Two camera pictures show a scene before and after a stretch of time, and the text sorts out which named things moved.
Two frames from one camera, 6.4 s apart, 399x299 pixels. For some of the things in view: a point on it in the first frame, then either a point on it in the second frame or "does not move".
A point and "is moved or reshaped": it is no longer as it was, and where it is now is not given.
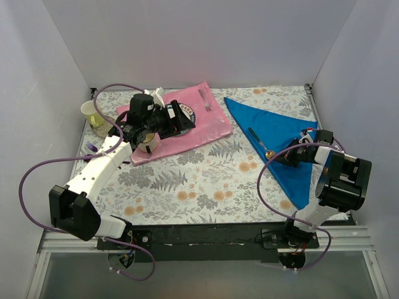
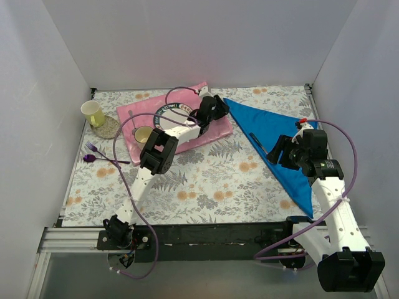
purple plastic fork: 91,147 does not move
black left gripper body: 172,118 -> 219,106
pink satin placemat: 211,123 does not move
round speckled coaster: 103,131 does not move
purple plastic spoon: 89,159 does not move
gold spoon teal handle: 269,153 is moved or reshaped
